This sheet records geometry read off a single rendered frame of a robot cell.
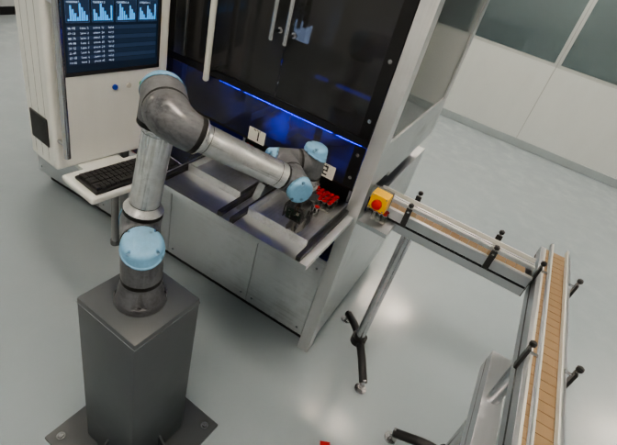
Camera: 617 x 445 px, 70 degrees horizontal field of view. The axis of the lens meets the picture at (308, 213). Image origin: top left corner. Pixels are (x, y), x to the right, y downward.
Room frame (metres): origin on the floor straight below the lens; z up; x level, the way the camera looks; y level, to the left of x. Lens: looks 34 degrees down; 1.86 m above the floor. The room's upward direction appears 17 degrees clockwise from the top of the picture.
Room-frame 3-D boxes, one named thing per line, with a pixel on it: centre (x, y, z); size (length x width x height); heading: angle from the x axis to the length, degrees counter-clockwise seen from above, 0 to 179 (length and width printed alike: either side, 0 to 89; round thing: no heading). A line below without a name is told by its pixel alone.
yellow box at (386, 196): (1.51, -0.26, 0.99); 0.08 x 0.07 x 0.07; 160
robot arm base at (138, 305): (0.88, 0.41, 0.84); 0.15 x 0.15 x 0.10
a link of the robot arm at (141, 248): (0.89, 0.42, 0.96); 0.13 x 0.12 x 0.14; 29
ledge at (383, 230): (1.55, -0.29, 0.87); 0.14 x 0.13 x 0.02; 160
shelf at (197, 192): (1.48, 0.20, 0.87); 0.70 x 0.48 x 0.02; 70
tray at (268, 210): (1.44, 0.04, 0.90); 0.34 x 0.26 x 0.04; 159
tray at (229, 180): (1.61, 0.34, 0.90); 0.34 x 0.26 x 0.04; 160
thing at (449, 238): (1.55, -0.58, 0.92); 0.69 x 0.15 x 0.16; 70
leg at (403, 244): (1.60, -0.44, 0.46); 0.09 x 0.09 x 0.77; 70
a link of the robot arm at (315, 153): (1.24, 0.04, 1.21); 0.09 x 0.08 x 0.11; 119
